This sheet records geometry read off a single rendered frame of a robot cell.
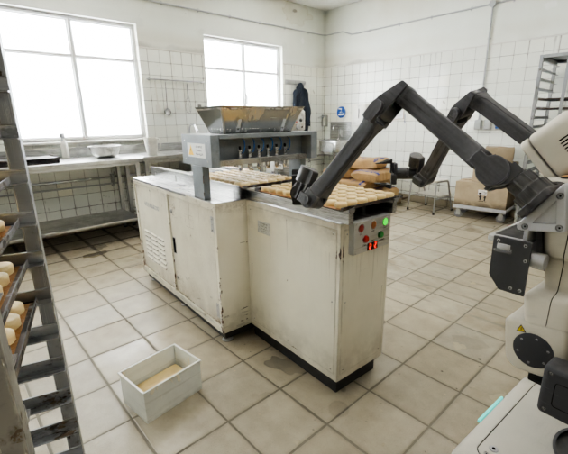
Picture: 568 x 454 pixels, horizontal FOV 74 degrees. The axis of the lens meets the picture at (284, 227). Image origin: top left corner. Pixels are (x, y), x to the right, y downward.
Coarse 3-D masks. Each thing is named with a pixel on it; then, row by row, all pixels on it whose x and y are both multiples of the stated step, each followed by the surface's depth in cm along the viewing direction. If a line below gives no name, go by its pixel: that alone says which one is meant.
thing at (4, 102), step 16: (0, 32) 74; (0, 48) 72; (0, 64) 73; (0, 96) 74; (0, 112) 75; (16, 144) 77; (16, 160) 78; (16, 192) 79; (32, 208) 81; (32, 240) 82; (32, 272) 84; (48, 272) 87; (48, 304) 87; (48, 320) 88; (48, 352) 89; (64, 352) 93; (64, 384) 93; (64, 416) 95; (80, 432) 100
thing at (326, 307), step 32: (256, 224) 199; (288, 224) 178; (320, 224) 161; (256, 256) 205; (288, 256) 182; (320, 256) 164; (352, 256) 160; (384, 256) 175; (256, 288) 211; (288, 288) 187; (320, 288) 168; (352, 288) 164; (384, 288) 181; (256, 320) 218; (288, 320) 192; (320, 320) 172; (352, 320) 169; (288, 352) 204; (320, 352) 177; (352, 352) 174
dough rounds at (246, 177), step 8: (216, 176) 229; (224, 176) 229; (232, 176) 234; (240, 176) 228; (248, 176) 229; (256, 176) 227; (264, 176) 228; (272, 176) 226; (280, 176) 225; (232, 184) 210; (240, 184) 205; (248, 184) 202
